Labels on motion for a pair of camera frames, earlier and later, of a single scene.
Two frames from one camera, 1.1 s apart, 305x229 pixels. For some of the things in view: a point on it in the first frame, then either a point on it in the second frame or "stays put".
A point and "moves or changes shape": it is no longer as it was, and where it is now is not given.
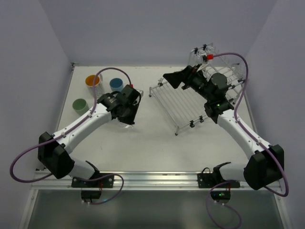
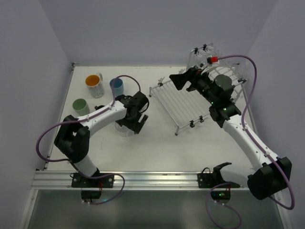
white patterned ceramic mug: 89,82 stays put
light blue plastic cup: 116,84 stays put
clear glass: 126,125 moves or changes shape
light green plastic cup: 80,106 stays put
